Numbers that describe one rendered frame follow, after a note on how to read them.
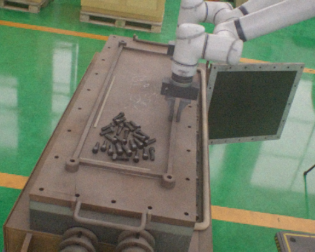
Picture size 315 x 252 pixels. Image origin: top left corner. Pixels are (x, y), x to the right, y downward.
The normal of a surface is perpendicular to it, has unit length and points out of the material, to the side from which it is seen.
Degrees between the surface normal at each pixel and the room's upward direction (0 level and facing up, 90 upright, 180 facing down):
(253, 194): 0
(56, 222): 90
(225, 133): 90
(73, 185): 0
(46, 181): 0
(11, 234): 90
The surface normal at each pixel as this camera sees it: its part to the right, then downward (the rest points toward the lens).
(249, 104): 0.31, 0.53
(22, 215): 0.14, -0.85
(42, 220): -0.09, 0.51
